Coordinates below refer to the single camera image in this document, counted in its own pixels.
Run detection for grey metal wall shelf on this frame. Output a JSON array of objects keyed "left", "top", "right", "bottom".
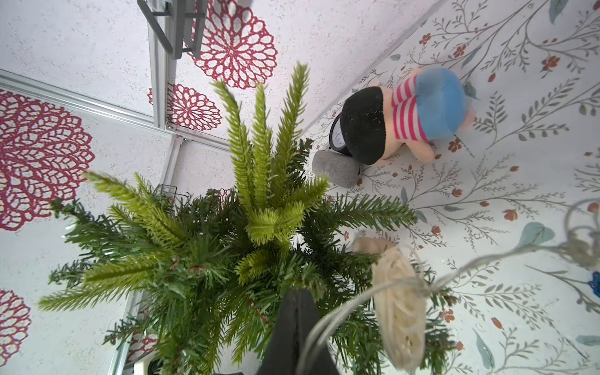
[{"left": 137, "top": 0, "right": 210, "bottom": 59}]

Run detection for black round alarm clock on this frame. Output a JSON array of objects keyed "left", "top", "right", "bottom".
[{"left": 328, "top": 113, "right": 352, "bottom": 157}]

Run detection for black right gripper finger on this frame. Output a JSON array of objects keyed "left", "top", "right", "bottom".
[{"left": 258, "top": 289, "right": 320, "bottom": 375}]

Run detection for grey fabric oblong case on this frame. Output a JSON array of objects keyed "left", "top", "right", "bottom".
[{"left": 312, "top": 150, "right": 360, "bottom": 188}]

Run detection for black wire wall basket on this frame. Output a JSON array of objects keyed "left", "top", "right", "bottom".
[{"left": 156, "top": 184, "right": 189, "bottom": 200}]

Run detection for string lights with ornaments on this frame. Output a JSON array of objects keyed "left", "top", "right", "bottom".
[{"left": 295, "top": 198, "right": 599, "bottom": 374}]

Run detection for small green christmas tree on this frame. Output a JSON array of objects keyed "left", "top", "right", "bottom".
[{"left": 38, "top": 62, "right": 458, "bottom": 375}]

